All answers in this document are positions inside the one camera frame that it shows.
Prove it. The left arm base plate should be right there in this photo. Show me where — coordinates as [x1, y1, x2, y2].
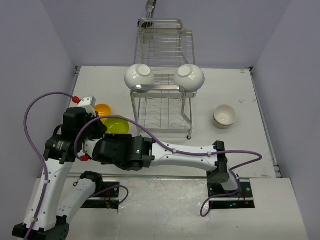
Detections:
[82, 181, 119, 210]

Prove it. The stainless steel dish rack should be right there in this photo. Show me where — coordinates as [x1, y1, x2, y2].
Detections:
[130, 18, 196, 139]

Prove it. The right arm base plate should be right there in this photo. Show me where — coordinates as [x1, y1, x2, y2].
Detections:
[209, 179, 256, 210]

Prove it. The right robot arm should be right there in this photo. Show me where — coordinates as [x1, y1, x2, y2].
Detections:
[82, 134, 241, 197]

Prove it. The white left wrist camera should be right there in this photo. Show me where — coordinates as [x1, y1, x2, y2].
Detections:
[72, 96, 96, 115]

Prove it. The green bowl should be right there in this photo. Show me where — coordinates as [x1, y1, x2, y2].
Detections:
[100, 117, 130, 134]

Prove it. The large white bowl right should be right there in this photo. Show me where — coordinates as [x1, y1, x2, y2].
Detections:
[173, 64, 205, 93]

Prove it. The large white bowl left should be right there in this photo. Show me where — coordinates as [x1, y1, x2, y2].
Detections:
[124, 64, 155, 89]

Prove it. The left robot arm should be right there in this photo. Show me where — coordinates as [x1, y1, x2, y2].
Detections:
[12, 106, 107, 240]

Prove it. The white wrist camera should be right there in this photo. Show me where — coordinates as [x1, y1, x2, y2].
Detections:
[79, 155, 91, 162]
[72, 96, 96, 115]

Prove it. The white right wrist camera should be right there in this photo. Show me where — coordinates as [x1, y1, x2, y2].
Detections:
[79, 155, 91, 162]

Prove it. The large white bowl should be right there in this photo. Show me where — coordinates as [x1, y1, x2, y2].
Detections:
[173, 64, 205, 93]
[124, 64, 155, 89]

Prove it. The small white bowl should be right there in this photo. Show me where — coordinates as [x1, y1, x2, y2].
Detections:
[213, 104, 238, 120]

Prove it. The orange bowl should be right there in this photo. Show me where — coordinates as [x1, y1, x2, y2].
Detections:
[94, 103, 112, 117]

